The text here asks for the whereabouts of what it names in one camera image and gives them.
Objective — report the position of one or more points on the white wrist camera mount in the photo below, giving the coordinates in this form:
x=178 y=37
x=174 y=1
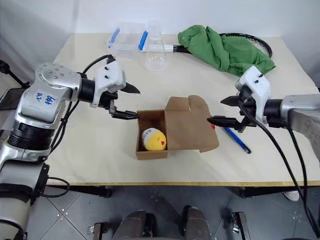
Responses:
x=257 y=85
x=110 y=77

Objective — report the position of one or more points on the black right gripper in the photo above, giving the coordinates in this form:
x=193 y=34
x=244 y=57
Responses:
x=248 y=110

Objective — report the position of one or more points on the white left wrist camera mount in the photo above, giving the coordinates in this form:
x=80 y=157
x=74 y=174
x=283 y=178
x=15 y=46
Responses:
x=110 y=77

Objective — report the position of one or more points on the clear plastic beaker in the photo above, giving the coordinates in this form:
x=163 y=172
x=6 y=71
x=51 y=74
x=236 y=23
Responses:
x=156 y=47

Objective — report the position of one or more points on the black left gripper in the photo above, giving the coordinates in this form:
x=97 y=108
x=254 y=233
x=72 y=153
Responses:
x=110 y=100

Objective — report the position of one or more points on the dark rounded shape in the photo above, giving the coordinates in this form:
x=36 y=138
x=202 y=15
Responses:
x=198 y=223
x=133 y=226

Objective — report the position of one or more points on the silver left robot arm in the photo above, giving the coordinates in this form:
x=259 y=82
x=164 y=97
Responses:
x=37 y=110

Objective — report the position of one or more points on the clear container with blue latches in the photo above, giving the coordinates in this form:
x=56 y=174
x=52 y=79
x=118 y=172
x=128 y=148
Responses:
x=127 y=40

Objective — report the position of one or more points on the green cloth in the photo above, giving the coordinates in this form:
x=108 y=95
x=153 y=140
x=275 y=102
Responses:
x=225 y=50

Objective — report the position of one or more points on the black tripod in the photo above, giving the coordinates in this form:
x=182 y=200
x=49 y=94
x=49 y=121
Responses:
x=12 y=73

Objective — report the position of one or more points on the black racket with white grip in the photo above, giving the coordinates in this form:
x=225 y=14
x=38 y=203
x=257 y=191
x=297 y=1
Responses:
x=168 y=48

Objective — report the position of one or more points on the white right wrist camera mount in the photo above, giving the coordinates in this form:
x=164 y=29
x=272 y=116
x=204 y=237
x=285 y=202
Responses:
x=257 y=85

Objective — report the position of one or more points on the brown cardboard box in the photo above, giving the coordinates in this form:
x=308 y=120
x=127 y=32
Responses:
x=190 y=125

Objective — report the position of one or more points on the red tape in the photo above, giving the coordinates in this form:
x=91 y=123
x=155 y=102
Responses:
x=213 y=127

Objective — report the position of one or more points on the yellow plush toy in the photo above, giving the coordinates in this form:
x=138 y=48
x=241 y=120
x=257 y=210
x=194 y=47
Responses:
x=156 y=142

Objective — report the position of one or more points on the dark metal floor bracket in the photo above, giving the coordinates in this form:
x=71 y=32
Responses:
x=240 y=225
x=98 y=231

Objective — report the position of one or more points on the white shoe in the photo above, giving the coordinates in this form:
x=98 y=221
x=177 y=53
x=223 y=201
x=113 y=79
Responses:
x=292 y=195

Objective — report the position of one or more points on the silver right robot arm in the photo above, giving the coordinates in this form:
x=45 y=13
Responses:
x=297 y=112

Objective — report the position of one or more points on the blue pen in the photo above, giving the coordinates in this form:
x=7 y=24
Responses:
x=237 y=140

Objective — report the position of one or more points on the black table frame leg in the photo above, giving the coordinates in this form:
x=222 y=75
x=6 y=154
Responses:
x=262 y=192
x=85 y=191

